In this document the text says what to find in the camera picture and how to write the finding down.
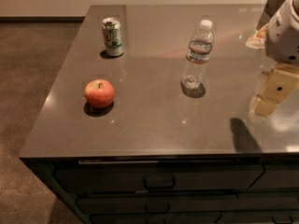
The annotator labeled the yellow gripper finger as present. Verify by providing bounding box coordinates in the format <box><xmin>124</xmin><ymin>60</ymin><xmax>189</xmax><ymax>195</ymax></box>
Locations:
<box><xmin>250</xmin><ymin>63</ymin><xmax>299</xmax><ymax>118</ymax></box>

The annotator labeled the clear plastic water bottle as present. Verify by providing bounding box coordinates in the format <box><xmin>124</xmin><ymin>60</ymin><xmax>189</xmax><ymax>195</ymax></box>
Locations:
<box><xmin>181</xmin><ymin>20</ymin><xmax>214</xmax><ymax>91</ymax></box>

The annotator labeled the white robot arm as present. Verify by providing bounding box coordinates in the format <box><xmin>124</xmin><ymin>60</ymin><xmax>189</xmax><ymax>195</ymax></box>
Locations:
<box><xmin>249</xmin><ymin>0</ymin><xmax>299</xmax><ymax>118</ymax></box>

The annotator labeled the green 7up soda can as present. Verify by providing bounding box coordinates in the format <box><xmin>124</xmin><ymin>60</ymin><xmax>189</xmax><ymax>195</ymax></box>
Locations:
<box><xmin>102</xmin><ymin>17</ymin><xmax>124</xmax><ymax>57</ymax></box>

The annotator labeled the snack bag on counter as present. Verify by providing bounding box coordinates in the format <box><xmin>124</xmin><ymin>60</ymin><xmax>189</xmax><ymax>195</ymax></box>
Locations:
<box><xmin>246</xmin><ymin>23</ymin><xmax>268</xmax><ymax>49</ymax></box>

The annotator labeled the dark cabinet right drawer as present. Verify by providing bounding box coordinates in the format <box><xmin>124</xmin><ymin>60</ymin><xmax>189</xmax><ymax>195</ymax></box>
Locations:
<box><xmin>251</xmin><ymin>164</ymin><xmax>299</xmax><ymax>189</ymax></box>

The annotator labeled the dark cabinet bottom drawer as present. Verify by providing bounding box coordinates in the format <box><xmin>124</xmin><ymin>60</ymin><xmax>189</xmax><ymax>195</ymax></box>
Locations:
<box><xmin>91</xmin><ymin>211</ymin><xmax>299</xmax><ymax>224</ymax></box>

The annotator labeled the red apple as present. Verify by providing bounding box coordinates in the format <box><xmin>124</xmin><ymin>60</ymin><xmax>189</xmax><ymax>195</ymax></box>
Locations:
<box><xmin>84</xmin><ymin>79</ymin><xmax>115</xmax><ymax>108</ymax></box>

